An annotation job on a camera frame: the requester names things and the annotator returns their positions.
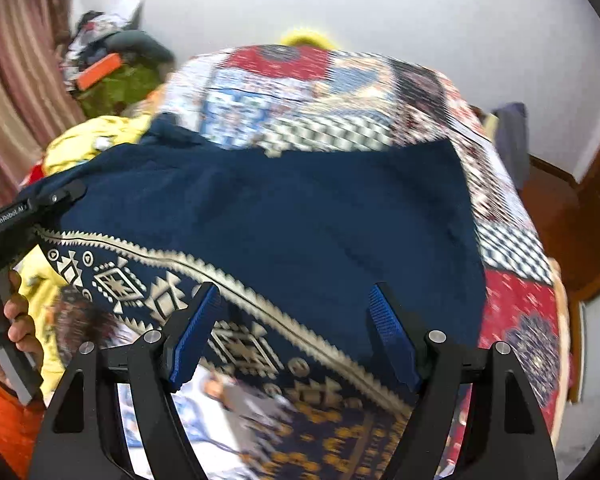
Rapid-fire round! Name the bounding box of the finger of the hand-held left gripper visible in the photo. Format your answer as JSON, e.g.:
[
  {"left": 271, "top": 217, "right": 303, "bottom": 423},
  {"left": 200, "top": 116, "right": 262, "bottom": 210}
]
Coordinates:
[{"left": 24, "top": 178, "right": 88, "bottom": 217}]

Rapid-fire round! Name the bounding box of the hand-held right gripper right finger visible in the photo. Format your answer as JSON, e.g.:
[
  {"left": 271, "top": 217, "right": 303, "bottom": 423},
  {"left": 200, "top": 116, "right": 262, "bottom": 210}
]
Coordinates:
[{"left": 368, "top": 282, "right": 560, "bottom": 480}]

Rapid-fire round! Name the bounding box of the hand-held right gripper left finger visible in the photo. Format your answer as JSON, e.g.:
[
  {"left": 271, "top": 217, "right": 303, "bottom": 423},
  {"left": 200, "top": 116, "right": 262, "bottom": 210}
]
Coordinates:
[{"left": 27, "top": 281, "right": 222, "bottom": 480}]

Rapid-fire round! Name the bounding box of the navy patterned hoodie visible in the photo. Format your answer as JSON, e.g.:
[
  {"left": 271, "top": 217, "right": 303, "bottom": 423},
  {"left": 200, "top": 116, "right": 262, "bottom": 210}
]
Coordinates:
[{"left": 17, "top": 112, "right": 488, "bottom": 416}]

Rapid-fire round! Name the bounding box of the person's left forearm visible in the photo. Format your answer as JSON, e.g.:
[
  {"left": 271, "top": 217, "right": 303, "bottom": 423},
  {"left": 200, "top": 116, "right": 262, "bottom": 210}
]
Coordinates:
[{"left": 0, "top": 362, "right": 51, "bottom": 480}]

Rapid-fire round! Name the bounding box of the pile of mixed clothes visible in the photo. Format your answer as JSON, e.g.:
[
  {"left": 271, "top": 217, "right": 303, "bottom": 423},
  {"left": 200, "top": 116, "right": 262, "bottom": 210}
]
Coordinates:
[{"left": 61, "top": 0, "right": 147, "bottom": 86}]

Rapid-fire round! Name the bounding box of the person's left hand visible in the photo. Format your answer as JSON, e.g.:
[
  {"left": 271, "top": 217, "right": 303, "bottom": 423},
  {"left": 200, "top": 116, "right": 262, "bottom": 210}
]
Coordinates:
[{"left": 0, "top": 269, "right": 46, "bottom": 377}]

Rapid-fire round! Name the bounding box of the yellow cartoon blanket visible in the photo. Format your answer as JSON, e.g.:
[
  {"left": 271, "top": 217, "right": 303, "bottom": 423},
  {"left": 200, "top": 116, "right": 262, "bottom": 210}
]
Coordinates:
[{"left": 10, "top": 114, "right": 153, "bottom": 376}]

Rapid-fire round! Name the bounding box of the striped brown curtain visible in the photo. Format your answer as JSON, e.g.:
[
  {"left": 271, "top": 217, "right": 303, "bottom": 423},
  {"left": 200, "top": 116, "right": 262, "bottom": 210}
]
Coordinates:
[{"left": 0, "top": 0, "right": 90, "bottom": 207}]

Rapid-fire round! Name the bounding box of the green cloth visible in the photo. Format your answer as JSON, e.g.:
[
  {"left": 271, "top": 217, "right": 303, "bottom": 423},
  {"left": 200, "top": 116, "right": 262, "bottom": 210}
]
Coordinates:
[{"left": 76, "top": 62, "right": 170, "bottom": 122}]

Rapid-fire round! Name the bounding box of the orange box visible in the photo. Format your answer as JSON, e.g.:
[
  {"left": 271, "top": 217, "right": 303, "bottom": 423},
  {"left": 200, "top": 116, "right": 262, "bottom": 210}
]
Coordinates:
[{"left": 76, "top": 52, "right": 124, "bottom": 91}]

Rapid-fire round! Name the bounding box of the grey plush item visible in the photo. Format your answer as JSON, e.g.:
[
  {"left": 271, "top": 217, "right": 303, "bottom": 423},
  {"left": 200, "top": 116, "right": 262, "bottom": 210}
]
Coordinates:
[{"left": 105, "top": 29, "right": 177, "bottom": 68}]

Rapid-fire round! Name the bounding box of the patchwork printed bed cover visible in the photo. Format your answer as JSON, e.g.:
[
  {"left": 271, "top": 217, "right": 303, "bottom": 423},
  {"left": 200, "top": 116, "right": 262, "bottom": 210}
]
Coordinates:
[{"left": 45, "top": 44, "right": 573, "bottom": 480}]

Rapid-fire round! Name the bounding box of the yellow fuzzy item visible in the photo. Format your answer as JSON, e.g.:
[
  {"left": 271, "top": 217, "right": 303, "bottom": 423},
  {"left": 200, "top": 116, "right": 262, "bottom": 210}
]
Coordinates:
[{"left": 279, "top": 26, "right": 340, "bottom": 52}]

